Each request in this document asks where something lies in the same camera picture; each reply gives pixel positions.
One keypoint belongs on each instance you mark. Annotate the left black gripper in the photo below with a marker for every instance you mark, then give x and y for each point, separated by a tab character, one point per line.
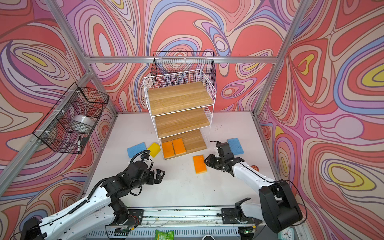
159	178

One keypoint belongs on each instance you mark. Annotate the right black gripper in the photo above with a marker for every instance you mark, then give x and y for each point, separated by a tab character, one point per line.
211	158

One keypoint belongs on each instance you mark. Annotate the orange sponge with pale back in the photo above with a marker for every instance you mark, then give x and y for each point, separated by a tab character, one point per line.
168	150

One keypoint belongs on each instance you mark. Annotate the yellow sponge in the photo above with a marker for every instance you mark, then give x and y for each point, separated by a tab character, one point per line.
154	149

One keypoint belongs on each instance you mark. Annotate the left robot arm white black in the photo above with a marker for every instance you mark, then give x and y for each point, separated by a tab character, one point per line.
101	207

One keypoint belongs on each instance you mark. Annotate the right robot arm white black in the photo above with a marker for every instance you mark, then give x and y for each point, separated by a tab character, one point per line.
278	207

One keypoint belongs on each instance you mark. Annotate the blue sponge right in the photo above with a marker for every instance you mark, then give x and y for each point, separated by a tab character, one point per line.
235	146

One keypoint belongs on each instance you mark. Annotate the blue sponge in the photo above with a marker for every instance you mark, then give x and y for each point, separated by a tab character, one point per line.
132	151
235	146

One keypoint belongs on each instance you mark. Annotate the blue sponge left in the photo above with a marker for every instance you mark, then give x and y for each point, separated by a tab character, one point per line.
132	151

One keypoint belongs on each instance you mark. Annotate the green snack packet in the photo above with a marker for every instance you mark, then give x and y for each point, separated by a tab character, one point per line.
160	235

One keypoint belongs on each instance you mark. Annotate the black marker pen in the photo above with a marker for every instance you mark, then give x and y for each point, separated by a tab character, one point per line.
79	148

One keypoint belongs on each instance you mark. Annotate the teal alarm clock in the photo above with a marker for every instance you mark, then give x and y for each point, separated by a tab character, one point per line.
286	234

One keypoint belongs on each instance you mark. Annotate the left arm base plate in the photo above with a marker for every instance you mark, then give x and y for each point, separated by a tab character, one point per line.
130	217

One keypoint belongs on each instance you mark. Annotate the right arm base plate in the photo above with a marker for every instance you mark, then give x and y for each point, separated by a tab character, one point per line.
236	216

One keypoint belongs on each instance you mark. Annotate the white wire wooden shelf rack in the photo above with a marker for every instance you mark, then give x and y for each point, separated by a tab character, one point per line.
181	105

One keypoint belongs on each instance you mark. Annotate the black wire basket left wall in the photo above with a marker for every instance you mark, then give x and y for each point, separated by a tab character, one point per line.
56	133

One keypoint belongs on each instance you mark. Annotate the black wire basket wall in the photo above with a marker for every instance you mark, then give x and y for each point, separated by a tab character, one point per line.
169	62
56	133

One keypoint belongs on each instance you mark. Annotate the black wire basket back wall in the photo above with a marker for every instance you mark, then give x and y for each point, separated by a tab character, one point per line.
169	62

